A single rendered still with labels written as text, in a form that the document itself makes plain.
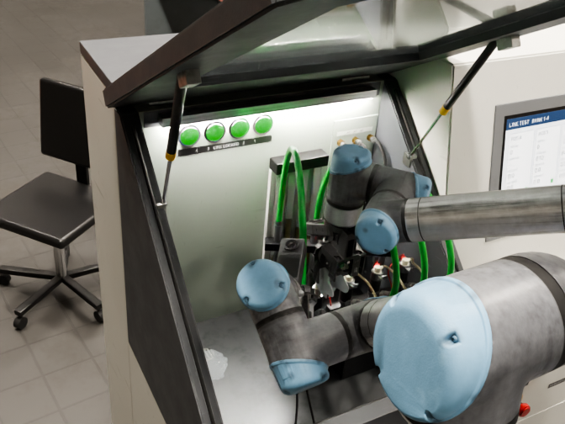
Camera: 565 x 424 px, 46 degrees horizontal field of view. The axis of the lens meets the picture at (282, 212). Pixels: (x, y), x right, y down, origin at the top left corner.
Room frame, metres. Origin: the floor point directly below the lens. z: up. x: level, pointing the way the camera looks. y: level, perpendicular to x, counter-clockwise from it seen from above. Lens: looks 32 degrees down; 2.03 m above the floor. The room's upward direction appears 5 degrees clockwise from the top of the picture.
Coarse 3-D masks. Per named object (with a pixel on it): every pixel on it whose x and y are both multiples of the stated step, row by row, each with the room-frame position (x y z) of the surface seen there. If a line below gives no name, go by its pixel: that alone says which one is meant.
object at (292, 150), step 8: (288, 152) 1.26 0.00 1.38; (296, 152) 1.19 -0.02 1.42; (288, 160) 1.30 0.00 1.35; (296, 160) 1.16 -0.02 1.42; (296, 168) 1.14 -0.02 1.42; (296, 176) 1.12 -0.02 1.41; (280, 184) 1.33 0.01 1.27; (280, 192) 1.33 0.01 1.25; (280, 200) 1.33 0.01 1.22; (304, 200) 1.07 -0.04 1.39; (280, 208) 1.34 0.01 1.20; (304, 208) 1.06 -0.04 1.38; (280, 216) 1.34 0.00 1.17; (304, 216) 1.04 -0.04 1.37; (280, 224) 1.34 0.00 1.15; (304, 224) 1.03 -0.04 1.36; (304, 232) 1.02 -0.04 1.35; (304, 240) 1.01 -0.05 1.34; (304, 264) 0.98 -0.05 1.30; (304, 272) 0.98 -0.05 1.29; (304, 280) 0.97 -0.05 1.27
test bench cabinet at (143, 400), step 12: (132, 360) 1.24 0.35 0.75; (132, 372) 1.25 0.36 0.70; (132, 384) 1.25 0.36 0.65; (144, 384) 1.16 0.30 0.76; (132, 396) 1.26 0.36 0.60; (144, 396) 1.16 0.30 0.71; (144, 408) 1.17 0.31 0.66; (156, 408) 1.08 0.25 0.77; (144, 420) 1.17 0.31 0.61; (156, 420) 1.08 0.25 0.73
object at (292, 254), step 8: (288, 240) 0.98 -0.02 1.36; (296, 240) 0.98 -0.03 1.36; (280, 248) 0.96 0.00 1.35; (288, 248) 0.96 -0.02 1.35; (296, 248) 0.96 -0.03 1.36; (304, 248) 0.96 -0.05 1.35; (280, 256) 0.95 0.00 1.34; (288, 256) 0.94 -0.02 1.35; (296, 256) 0.94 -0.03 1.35; (304, 256) 0.96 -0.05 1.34; (288, 264) 0.92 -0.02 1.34; (296, 264) 0.92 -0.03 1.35; (288, 272) 0.91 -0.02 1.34; (296, 272) 0.90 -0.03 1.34; (296, 280) 0.89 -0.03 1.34
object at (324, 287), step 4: (320, 268) 1.13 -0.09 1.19; (324, 268) 1.12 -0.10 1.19; (320, 272) 1.13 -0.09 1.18; (324, 272) 1.12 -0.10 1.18; (328, 272) 1.11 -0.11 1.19; (320, 276) 1.13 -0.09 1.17; (324, 276) 1.12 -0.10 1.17; (328, 276) 1.11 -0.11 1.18; (320, 280) 1.13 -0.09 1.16; (324, 280) 1.12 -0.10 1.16; (328, 280) 1.11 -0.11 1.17; (316, 284) 1.14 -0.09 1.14; (320, 284) 1.13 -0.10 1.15; (324, 284) 1.12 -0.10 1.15; (328, 284) 1.11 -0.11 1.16; (320, 288) 1.13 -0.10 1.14; (324, 288) 1.12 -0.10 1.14; (328, 288) 1.11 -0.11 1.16; (320, 292) 1.13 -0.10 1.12; (324, 292) 1.13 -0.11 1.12; (328, 292) 1.11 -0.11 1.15; (332, 292) 1.09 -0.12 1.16; (324, 296) 1.13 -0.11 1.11; (332, 296) 1.09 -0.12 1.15
